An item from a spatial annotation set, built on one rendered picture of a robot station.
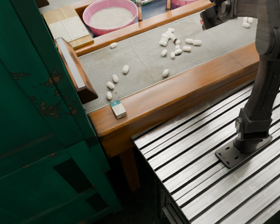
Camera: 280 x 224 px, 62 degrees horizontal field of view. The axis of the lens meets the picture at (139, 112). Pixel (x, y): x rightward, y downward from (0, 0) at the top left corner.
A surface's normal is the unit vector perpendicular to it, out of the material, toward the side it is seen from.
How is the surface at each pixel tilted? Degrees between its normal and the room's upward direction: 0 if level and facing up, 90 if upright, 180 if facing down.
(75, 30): 0
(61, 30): 0
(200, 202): 0
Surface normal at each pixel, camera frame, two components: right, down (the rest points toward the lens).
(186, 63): -0.07, -0.57
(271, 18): -0.02, 0.01
